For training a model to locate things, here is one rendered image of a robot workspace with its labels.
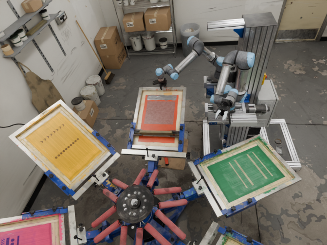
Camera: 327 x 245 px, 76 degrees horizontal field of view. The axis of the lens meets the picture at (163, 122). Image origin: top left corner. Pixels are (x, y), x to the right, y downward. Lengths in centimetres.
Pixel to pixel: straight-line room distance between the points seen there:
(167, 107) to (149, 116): 24
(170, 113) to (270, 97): 110
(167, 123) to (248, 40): 115
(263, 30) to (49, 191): 353
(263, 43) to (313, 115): 244
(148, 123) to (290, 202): 210
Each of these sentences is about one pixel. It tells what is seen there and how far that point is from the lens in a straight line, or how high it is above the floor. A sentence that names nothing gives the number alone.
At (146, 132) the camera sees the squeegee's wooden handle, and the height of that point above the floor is 118.
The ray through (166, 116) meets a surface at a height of 114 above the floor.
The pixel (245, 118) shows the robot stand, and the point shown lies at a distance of 236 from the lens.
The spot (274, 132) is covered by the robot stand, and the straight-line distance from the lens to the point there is 361.
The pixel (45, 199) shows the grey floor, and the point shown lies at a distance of 384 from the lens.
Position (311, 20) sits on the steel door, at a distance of 609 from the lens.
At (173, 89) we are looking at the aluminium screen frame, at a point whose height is 127.
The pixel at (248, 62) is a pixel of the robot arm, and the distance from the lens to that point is 192.
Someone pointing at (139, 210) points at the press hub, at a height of 132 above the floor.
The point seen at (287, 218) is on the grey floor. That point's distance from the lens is 324.
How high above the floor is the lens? 292
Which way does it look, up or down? 49 degrees down
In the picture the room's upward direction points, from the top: 11 degrees counter-clockwise
